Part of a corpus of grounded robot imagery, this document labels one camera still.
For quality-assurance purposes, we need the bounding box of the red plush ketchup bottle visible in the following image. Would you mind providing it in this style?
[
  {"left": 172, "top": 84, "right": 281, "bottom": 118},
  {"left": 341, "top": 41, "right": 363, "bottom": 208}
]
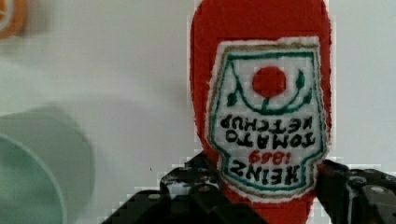
[{"left": 190, "top": 0, "right": 332, "bottom": 224}]

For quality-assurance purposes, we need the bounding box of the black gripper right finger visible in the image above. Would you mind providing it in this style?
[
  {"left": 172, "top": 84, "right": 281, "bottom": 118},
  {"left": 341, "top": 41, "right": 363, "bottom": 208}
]
[{"left": 315, "top": 160, "right": 396, "bottom": 224}]

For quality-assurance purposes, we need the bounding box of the green metal cup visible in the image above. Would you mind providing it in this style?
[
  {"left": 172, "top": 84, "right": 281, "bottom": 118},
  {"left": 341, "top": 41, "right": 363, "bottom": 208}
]
[{"left": 0, "top": 106, "right": 95, "bottom": 224}]

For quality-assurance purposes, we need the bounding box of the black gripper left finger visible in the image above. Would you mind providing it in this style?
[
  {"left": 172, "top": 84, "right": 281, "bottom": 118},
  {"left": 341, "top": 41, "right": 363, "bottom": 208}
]
[{"left": 101, "top": 152, "right": 267, "bottom": 224}]

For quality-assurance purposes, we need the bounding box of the orange slice toy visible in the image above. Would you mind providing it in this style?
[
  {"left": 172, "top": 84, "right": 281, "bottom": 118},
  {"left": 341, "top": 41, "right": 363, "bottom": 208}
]
[{"left": 0, "top": 0, "right": 27, "bottom": 39}]

